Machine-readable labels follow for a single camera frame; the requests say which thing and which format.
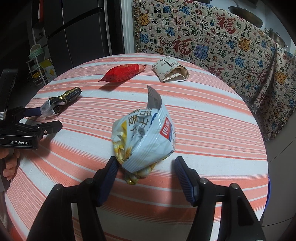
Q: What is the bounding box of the white blue chip bag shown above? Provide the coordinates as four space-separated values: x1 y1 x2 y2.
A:
111 85 176 185

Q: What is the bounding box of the yellow cardboard box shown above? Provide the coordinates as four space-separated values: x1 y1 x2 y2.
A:
40 59 57 82

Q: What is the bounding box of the person's left hand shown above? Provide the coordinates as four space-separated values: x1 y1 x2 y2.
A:
0 148 20 181

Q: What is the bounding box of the gold foil wrapper bundle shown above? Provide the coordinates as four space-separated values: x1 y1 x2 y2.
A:
40 87 82 118

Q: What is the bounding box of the white storage rack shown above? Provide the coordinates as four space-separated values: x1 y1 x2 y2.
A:
27 44 47 86

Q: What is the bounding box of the patterned fu character cloth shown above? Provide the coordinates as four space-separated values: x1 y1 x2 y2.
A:
132 1 276 99

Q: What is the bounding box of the folded patterned paper box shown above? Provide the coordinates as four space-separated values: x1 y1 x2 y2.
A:
152 57 189 83

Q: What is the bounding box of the dark grey refrigerator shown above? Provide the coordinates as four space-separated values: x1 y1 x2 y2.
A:
31 0 125 75

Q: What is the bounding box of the steel pot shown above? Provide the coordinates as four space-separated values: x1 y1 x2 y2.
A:
264 28 288 48

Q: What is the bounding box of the red snack wrapper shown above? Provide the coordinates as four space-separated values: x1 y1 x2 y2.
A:
100 64 147 83

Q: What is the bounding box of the blue plastic basket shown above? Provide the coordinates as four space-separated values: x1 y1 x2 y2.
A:
264 176 271 209

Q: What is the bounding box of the black wok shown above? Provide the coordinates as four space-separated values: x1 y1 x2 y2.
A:
228 6 263 28

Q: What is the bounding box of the pink striped tablecloth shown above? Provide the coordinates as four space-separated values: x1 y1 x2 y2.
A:
4 54 268 240

